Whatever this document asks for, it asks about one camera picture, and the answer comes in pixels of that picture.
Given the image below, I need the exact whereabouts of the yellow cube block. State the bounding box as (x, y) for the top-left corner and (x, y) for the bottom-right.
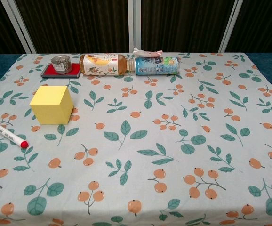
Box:
(29, 85), (74, 125)

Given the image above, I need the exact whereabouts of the pink white tissue packet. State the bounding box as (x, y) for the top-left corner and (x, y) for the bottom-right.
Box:
(133, 47), (163, 58)

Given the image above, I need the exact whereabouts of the amber tea plastic bottle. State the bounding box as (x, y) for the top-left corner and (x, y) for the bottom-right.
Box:
(79, 53), (136, 76)

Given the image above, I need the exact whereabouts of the floral fruit print tablecloth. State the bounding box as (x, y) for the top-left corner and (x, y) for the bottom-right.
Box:
(0, 53), (272, 226)

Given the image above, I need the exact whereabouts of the red and white marker pen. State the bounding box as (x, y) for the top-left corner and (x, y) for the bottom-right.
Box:
(0, 120), (29, 148)

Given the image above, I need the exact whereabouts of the small metal tin can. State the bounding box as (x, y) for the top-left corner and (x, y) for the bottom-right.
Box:
(50, 55), (72, 74)

